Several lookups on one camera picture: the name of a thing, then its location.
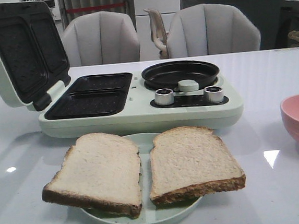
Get silver control knob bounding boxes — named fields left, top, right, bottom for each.
left=204, top=86, right=224, bottom=103
left=154, top=88, right=174, bottom=106

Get green breakfast maker base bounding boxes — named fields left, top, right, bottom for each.
left=34, top=61, right=246, bottom=145

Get beige office chair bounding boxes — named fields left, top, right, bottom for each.
left=144, top=8, right=169, bottom=59

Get green breakfast maker lid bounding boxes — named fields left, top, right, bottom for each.
left=0, top=1, right=71, bottom=111

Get left grey upholstered chair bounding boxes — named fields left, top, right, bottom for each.
left=62, top=11, right=140, bottom=67

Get dark grey counter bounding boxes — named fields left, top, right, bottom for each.
left=181, top=0, right=299, bottom=50

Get grey upholstered chair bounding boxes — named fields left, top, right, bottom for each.
left=166, top=4, right=261, bottom=58
left=62, top=11, right=140, bottom=67

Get black round frying pan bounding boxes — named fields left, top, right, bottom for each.
left=141, top=60, right=219, bottom=92

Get white cabinet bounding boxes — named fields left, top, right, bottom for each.
left=134, top=0, right=181, bottom=61

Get right grey upholstered chair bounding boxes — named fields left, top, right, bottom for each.
left=166, top=4, right=261, bottom=58

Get light green round plate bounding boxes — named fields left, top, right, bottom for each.
left=72, top=128, right=206, bottom=224

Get white bread slice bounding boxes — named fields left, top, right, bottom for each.
left=150, top=126, right=246, bottom=205
left=42, top=133, right=142, bottom=219

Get right silver control knob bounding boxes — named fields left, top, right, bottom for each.
left=204, top=86, right=224, bottom=103

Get left silver control knob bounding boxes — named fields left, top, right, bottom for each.
left=154, top=88, right=174, bottom=106

